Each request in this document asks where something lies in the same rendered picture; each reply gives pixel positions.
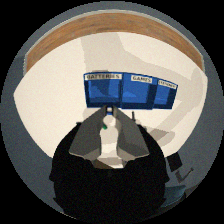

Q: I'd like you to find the blue bin with white labels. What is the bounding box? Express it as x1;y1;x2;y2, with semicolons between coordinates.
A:
83;72;178;110

